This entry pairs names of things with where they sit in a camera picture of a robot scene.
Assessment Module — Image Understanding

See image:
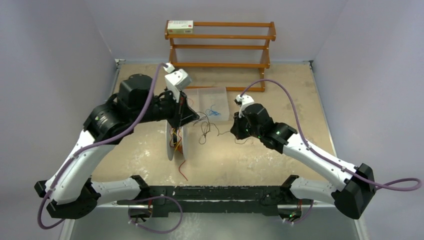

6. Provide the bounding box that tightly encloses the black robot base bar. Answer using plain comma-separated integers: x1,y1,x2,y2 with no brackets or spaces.
118,175,311,218

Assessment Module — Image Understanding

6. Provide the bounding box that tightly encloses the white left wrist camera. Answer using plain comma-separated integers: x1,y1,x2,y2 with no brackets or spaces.
163,62,193,103

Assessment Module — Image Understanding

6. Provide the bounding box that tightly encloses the blue wire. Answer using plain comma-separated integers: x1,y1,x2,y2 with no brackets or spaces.
205,105,222,118

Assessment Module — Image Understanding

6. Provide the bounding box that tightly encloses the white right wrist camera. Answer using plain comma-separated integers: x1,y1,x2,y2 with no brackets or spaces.
234,94,255,118

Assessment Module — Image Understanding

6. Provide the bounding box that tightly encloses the clear plastic divided tray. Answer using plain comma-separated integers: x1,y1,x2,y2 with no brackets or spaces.
184,87,230,122

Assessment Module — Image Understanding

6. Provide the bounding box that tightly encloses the orange wooden shelf rack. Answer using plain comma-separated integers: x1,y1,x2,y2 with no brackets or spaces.
164,20,277,79

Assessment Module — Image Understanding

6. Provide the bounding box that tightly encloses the yellow wire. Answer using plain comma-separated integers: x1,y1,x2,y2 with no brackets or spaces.
170,127,183,153

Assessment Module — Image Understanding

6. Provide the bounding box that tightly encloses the black wire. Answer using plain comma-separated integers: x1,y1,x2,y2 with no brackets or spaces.
191,110,253,146

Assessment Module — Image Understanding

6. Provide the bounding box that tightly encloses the white plastic cable spool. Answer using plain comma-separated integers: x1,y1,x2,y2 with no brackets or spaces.
165,122,189,161

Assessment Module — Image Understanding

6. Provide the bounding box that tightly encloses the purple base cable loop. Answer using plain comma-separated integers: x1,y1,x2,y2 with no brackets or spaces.
127,195,185,235

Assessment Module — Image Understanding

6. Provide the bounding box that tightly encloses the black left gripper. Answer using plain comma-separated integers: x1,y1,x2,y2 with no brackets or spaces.
132,86,200,130

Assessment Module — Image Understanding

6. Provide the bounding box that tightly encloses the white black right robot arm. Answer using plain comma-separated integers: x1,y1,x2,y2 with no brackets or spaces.
230,102,376,220

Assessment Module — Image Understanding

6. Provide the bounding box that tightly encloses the white cardboard box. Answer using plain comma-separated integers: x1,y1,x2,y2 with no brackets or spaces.
166,20,194,35

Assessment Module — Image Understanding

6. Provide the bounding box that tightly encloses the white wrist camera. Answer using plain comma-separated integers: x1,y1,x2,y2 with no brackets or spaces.
163,62,193,103
234,94,255,118

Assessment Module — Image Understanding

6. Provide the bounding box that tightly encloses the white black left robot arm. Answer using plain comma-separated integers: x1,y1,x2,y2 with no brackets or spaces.
34,70,199,219

